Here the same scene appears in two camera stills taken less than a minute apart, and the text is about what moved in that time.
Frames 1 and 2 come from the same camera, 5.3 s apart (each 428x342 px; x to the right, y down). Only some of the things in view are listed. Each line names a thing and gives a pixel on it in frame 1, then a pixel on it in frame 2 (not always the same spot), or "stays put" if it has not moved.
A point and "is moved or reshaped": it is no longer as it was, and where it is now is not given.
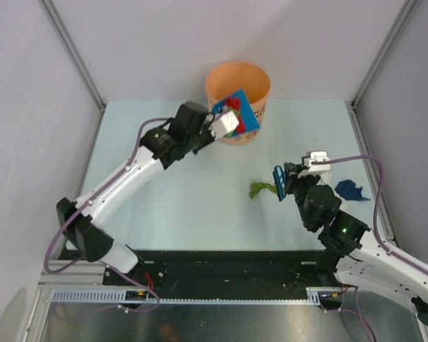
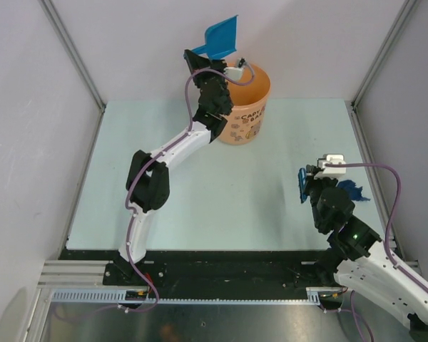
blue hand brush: x=279 y=174 is moved or reshaped
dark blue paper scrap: x=348 y=190 stays put
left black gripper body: x=198 y=140 -> x=202 y=76
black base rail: x=219 y=270 stays put
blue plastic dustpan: x=250 y=121 -> x=220 y=39
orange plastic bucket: x=226 y=79 stays put
